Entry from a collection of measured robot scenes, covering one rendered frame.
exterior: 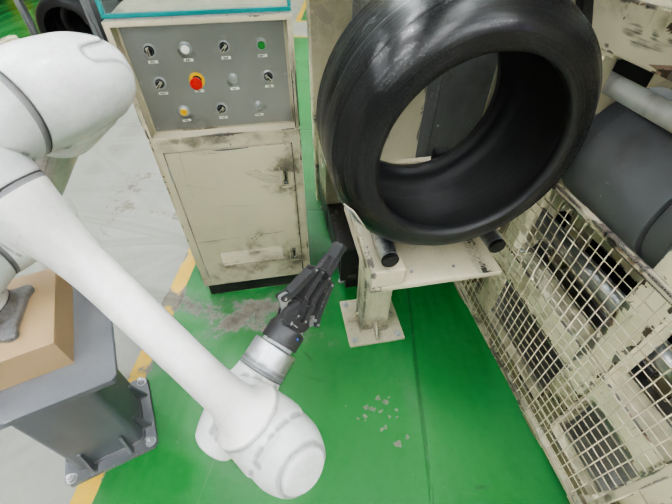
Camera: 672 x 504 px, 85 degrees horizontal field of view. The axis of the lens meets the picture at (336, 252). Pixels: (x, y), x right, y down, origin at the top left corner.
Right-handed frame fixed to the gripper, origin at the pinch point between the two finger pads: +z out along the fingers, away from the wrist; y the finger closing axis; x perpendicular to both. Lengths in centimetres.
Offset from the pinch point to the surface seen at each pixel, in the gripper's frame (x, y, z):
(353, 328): -56, 94, 5
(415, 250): -3.4, 30.3, 21.8
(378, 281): -2.3, 20.8, 5.9
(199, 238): -105, 27, 1
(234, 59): -68, -21, 49
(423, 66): 16.7, -22.0, 27.0
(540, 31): 29, -16, 40
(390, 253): 1.7, 14.2, 11.2
